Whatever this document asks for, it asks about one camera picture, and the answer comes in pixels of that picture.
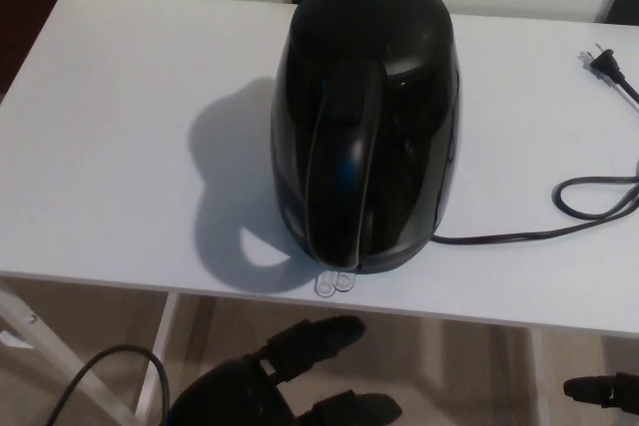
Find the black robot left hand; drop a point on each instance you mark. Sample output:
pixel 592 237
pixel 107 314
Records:
pixel 224 396

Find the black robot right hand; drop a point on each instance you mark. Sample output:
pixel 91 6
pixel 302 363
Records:
pixel 604 391

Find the clear plastic switch lever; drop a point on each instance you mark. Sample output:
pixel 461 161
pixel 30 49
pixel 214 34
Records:
pixel 332 287

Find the black electric kettle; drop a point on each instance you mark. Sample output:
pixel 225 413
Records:
pixel 374 122

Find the dark brown wooden panel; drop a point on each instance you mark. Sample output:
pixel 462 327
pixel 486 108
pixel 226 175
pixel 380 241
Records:
pixel 22 7

